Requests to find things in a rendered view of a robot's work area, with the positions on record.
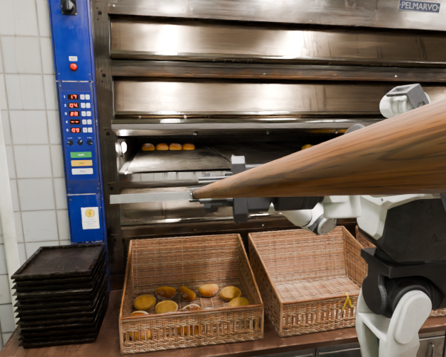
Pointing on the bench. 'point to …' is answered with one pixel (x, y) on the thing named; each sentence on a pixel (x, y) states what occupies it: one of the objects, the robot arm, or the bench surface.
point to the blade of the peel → (149, 197)
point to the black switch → (69, 7)
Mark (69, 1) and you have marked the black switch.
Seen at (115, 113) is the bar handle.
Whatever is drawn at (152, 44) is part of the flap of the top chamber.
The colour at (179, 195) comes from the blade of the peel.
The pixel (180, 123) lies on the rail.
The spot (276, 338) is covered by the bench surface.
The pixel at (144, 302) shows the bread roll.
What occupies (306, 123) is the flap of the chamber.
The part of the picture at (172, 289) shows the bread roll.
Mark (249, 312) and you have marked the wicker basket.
